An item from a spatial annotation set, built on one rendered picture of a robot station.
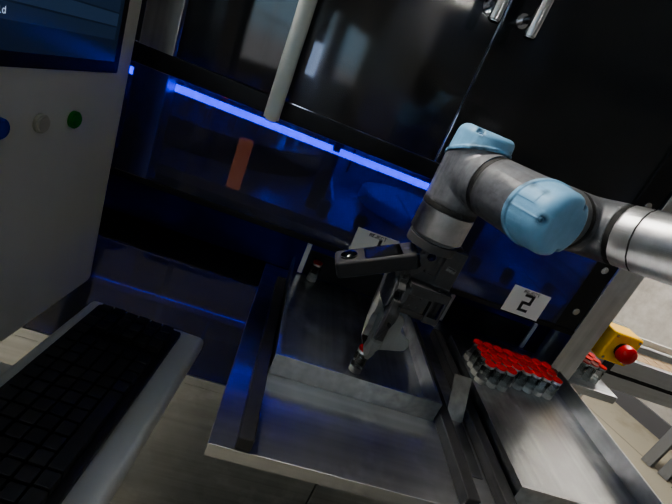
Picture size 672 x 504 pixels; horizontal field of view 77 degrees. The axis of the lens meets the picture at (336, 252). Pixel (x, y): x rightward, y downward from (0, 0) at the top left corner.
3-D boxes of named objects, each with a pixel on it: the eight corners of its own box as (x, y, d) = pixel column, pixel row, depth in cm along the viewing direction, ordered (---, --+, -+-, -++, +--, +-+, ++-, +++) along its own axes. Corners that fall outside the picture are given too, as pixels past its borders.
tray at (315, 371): (288, 270, 91) (293, 256, 90) (397, 307, 96) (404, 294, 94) (268, 372, 60) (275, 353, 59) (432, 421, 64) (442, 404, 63)
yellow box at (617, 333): (579, 339, 98) (597, 313, 96) (605, 348, 99) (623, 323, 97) (598, 359, 91) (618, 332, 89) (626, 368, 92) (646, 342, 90)
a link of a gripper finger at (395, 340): (397, 377, 63) (422, 325, 61) (360, 366, 62) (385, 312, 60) (393, 366, 66) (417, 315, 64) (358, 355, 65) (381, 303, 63)
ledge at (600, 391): (536, 351, 108) (540, 345, 108) (579, 365, 110) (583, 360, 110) (565, 388, 95) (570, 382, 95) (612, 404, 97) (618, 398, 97)
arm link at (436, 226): (429, 208, 53) (417, 191, 61) (413, 240, 55) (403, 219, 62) (481, 229, 54) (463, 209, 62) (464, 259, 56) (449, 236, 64)
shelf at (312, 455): (263, 270, 91) (266, 262, 91) (540, 363, 102) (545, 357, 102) (203, 455, 47) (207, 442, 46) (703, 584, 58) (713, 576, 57)
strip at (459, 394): (438, 400, 70) (455, 372, 68) (454, 405, 70) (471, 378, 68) (462, 474, 57) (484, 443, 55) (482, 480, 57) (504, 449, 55)
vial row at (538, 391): (468, 368, 82) (479, 350, 81) (547, 394, 85) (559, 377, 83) (471, 376, 80) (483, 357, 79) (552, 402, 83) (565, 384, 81)
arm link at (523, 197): (623, 208, 45) (544, 171, 54) (563, 184, 40) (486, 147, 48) (580, 269, 48) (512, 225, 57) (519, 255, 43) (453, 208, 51)
